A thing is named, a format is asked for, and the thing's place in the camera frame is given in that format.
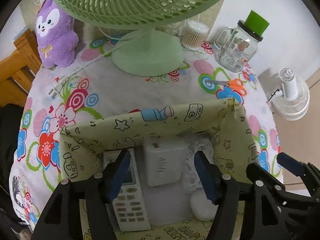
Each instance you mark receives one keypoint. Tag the clear plastic bag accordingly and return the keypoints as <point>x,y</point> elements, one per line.
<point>200,143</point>

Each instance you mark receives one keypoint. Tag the glass mug jar green lid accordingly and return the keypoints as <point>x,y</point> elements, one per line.
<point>235,55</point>

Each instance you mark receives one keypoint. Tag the white oval case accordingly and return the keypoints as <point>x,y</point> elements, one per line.
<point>201,210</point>

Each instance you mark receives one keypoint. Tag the purple plush toy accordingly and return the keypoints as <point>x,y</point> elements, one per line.
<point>55,47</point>

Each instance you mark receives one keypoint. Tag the green desk fan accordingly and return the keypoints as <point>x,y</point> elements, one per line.
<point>147,55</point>

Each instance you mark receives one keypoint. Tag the white floor fan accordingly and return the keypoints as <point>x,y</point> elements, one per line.
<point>290,97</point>

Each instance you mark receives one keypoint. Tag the clear cotton swab container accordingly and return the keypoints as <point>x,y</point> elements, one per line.
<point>195,38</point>

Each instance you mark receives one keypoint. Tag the white printed tote bag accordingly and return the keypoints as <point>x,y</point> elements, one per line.
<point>17,190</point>

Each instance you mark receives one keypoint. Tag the white remote control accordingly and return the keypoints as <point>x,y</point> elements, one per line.
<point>132,205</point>

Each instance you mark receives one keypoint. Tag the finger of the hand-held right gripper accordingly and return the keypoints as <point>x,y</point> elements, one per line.
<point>267,182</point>
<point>290,163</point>

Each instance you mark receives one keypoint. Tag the wooden chair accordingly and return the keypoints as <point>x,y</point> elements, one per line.
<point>15,80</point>

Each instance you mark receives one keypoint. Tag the black clothing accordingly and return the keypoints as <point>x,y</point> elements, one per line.
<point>7,142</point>

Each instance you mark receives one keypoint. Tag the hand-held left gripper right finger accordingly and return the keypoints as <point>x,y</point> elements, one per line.
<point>203,177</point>

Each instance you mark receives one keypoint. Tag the yellow printed storage box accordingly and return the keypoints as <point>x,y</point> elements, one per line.
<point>150,127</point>

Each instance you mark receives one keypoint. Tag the white power adapter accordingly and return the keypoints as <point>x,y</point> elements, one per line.
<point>162,165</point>

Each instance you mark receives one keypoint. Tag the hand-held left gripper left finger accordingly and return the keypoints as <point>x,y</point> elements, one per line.
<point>120,175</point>

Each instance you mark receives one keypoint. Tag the beige printed cardboard sheet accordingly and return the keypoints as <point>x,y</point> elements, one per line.
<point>207,17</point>

